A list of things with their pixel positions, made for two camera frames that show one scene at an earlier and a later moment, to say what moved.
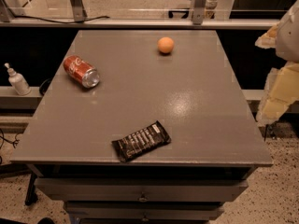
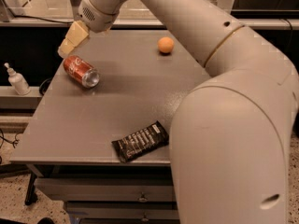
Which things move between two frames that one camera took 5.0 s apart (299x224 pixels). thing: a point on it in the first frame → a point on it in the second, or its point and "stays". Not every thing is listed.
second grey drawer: [143, 211] stays
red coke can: [79, 70] stays
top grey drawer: [140, 189] stays
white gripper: [290, 36] → [93, 16]
